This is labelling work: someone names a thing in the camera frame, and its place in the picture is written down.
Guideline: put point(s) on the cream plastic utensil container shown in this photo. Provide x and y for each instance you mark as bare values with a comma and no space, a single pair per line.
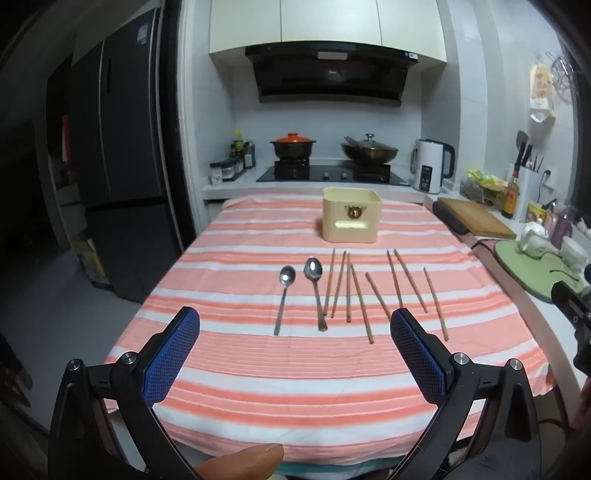
351,217

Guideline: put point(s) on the black spatula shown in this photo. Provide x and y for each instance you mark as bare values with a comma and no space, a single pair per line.
522,141

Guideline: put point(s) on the white teapot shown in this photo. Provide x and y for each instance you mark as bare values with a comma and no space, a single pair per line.
533,240

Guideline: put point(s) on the hanging printed pouch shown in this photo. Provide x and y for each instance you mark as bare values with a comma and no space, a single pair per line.
541,92

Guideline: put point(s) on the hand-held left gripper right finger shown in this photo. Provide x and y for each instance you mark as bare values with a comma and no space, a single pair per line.
418,360

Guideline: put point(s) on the yellow green snack bag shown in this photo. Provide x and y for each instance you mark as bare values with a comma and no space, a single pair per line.
485,179

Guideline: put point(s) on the dark sauce bottle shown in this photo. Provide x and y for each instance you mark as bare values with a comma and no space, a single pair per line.
250,156

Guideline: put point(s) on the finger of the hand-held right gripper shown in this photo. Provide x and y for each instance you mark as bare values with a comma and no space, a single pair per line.
572,309

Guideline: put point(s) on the black glass gas cooktop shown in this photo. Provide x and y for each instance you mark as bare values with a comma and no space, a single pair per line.
332,175

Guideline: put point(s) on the black clay pot orange lid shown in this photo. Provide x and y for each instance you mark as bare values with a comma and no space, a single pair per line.
292,146

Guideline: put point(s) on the black range hood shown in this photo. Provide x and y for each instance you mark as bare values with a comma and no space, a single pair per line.
328,78

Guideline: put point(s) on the green tray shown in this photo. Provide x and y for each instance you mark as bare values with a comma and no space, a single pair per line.
526,274

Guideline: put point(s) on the cream wall cabinets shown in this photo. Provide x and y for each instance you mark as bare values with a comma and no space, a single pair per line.
323,23

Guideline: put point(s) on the metal wall rack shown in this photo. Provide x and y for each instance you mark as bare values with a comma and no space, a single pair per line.
561,76

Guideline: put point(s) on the row of wooden chopsticks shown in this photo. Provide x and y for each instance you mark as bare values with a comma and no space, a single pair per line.
348,286

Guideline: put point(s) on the pink white striped tablecloth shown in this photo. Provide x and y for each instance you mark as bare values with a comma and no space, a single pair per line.
277,369

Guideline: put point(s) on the small yellow box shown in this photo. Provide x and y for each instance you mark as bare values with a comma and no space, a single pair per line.
536,213

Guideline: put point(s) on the small steel spoon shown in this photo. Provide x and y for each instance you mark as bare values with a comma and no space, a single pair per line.
287,276

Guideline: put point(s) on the white electric kettle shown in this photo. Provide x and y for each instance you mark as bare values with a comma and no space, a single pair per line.
429,166

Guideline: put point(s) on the white wall socket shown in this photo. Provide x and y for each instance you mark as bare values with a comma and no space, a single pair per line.
548,179

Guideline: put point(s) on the white cup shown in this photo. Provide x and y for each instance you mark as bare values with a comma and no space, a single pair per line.
575,251

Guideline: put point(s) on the large steel spoon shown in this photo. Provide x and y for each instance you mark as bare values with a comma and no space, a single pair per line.
313,267

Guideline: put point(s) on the white knife holder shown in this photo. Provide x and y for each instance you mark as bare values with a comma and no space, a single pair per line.
528,194

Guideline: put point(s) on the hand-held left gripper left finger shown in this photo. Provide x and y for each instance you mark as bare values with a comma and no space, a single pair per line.
171,355

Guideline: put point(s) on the wooden cutting board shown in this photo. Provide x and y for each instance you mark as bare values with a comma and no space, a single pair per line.
475,217

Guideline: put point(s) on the amber liquor bottle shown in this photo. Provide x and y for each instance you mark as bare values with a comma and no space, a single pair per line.
510,196

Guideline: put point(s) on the person's left hand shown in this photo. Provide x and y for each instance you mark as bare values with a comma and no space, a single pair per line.
240,464

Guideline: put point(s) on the purple bottle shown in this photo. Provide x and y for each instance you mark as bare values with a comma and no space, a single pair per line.
562,226

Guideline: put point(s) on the steel wok with lid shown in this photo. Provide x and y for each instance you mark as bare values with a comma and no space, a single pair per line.
369,150

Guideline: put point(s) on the dark grey refrigerator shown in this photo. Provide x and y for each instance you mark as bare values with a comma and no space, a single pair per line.
120,161

